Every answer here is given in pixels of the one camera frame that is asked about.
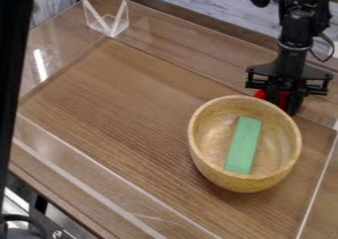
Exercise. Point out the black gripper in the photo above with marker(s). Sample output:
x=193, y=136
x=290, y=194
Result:
x=302, y=81

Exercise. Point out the red plush strawberry toy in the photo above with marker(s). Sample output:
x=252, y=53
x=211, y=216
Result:
x=282, y=97

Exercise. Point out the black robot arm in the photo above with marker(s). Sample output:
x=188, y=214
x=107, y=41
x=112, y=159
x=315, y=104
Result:
x=303, y=18

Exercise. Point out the wooden bowl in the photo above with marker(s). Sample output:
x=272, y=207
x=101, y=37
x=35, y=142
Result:
x=210, y=134

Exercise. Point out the green rectangular block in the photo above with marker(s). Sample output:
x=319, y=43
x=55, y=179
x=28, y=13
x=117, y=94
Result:
x=242, y=151

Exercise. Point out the clear acrylic table barrier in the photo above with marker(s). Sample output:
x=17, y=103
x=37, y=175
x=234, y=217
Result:
x=100, y=143

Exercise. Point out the clear acrylic corner bracket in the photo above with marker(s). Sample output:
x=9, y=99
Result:
x=108, y=25

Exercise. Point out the black metal frame bracket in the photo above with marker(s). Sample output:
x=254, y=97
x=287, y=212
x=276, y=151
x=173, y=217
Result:
x=41, y=225

